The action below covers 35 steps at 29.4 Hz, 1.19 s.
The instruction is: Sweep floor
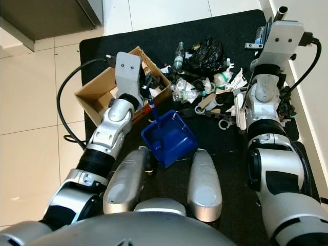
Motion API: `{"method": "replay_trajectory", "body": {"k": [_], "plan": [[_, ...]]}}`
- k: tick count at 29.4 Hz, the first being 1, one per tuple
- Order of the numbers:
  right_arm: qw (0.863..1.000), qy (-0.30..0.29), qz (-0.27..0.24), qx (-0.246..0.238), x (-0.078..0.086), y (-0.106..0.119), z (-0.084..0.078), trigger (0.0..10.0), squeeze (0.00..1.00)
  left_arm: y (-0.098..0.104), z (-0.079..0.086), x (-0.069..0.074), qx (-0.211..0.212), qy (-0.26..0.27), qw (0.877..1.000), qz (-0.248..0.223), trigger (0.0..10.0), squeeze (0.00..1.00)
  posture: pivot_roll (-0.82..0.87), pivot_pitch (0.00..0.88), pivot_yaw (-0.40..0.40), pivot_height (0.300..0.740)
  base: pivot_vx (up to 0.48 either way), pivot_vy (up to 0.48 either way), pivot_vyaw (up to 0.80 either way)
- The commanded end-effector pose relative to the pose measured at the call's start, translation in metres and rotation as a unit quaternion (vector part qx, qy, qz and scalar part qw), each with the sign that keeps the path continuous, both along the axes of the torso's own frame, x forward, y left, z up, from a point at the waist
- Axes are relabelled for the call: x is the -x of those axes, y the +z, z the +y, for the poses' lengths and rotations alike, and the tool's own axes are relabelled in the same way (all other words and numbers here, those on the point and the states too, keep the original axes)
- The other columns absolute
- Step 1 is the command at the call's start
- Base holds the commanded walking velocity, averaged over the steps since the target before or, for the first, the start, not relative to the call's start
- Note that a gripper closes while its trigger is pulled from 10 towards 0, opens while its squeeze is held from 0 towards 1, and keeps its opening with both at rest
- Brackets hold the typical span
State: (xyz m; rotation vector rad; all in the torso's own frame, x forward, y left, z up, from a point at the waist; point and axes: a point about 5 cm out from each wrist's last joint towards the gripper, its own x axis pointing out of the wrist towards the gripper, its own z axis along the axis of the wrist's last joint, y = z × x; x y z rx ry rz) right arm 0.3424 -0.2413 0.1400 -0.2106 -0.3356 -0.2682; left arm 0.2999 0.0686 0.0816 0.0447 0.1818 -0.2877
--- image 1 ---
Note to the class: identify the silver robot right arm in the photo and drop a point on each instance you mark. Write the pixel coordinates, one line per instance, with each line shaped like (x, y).
(279, 174)

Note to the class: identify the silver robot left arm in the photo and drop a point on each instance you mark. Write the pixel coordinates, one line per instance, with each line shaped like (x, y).
(107, 128)

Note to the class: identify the black floor mat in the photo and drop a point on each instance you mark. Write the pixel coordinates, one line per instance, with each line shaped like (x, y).
(230, 23)

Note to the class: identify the clear bottle with blue label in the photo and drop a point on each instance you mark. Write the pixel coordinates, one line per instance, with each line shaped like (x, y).
(260, 35)

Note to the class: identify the clear bottle with green label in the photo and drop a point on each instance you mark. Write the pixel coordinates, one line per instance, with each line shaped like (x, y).
(179, 56)

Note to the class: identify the open brown cardboard box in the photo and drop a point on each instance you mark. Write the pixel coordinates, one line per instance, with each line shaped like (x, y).
(97, 92)

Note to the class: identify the crumpled black plastic bag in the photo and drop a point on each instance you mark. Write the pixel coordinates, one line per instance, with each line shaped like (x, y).
(205, 54)

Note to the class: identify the crumpled white green paper cup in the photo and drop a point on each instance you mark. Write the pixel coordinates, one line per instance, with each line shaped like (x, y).
(221, 78)

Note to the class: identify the silver robot left leg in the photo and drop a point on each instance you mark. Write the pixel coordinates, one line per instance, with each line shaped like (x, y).
(125, 179)

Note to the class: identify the silver robot leg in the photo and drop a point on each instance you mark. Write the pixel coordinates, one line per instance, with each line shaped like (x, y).
(125, 179)
(205, 184)

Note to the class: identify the dark grey cabinet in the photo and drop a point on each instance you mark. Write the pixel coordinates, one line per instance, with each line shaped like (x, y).
(51, 18)

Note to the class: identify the silver robot right leg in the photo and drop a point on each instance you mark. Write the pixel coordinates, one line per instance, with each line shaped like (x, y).
(205, 184)

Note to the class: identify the silver robot torso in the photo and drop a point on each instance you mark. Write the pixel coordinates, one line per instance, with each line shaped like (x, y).
(174, 228)

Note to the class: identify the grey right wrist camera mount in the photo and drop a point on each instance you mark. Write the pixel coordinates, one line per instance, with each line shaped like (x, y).
(284, 41)

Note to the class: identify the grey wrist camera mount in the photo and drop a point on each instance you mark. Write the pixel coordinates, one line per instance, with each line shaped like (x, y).
(128, 72)
(284, 41)

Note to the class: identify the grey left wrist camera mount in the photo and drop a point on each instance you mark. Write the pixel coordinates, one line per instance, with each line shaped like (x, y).
(128, 72)

